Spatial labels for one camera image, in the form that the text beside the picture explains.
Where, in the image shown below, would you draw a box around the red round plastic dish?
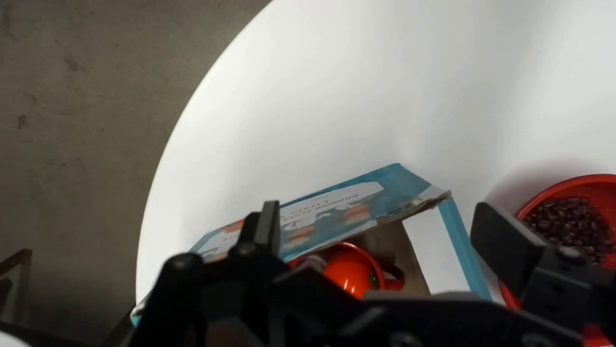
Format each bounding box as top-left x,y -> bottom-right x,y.
287,251 -> 409,294

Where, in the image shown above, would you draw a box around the red plastic bowl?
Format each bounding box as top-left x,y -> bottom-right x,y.
499,172 -> 616,347

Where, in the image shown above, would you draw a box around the dark coffee beans pile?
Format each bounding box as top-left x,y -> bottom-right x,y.
522,195 -> 616,267

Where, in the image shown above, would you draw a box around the orange plastic toy tomato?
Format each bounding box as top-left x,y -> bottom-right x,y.
320,240 -> 387,301

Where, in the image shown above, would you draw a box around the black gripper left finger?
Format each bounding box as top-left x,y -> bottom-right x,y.
233,199 -> 285,267

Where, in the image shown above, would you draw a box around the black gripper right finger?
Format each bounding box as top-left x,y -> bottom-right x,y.
470,201 -> 549,296

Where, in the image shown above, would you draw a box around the blue printed cardboard box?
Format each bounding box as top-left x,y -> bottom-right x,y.
128,163 -> 497,330

